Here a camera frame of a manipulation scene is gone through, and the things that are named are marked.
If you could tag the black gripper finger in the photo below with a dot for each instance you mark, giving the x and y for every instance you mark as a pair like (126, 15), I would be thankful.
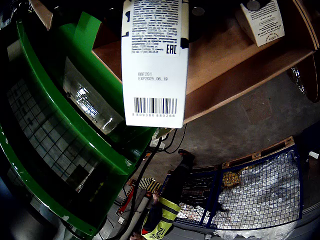
(95, 6)
(212, 10)

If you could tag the cow print white carton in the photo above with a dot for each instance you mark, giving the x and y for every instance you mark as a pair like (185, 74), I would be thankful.
(155, 75)

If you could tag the yellow black striped block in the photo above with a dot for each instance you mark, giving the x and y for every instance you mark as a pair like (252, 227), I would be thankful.
(150, 184)

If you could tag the green metal rack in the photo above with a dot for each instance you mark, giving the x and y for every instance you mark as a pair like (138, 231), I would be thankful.
(50, 87)

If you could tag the shiny plastic film wrap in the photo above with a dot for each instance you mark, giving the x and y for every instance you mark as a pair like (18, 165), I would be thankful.
(297, 80)

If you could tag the person in yellow vest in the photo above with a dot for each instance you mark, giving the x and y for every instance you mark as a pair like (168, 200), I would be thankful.
(162, 212)

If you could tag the small white carton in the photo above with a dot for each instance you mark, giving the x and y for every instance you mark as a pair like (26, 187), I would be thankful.
(265, 27)

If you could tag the wooden pallet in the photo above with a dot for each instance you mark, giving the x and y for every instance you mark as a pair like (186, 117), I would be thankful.
(275, 147)

